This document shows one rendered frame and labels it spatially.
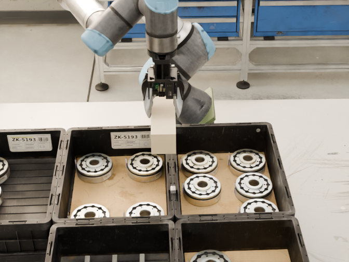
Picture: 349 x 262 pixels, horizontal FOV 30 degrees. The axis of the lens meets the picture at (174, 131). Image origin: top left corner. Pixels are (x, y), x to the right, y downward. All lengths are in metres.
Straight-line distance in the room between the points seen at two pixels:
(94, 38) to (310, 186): 0.88
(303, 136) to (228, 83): 1.65
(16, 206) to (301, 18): 2.29
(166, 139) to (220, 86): 2.29
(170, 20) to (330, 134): 0.99
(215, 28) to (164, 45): 2.16
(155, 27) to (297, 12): 2.25
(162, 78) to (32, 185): 0.56
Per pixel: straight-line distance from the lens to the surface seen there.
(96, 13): 1.62
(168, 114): 1.64
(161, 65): 1.53
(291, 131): 2.31
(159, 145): 1.60
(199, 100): 2.10
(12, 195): 1.88
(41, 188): 1.88
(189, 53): 2.04
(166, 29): 1.50
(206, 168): 1.86
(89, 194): 1.84
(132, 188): 1.84
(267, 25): 3.69
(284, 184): 1.72
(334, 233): 1.94
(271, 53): 4.22
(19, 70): 4.12
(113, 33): 1.56
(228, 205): 1.79
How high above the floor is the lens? 2.03
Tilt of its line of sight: 36 degrees down
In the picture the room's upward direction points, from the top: 1 degrees counter-clockwise
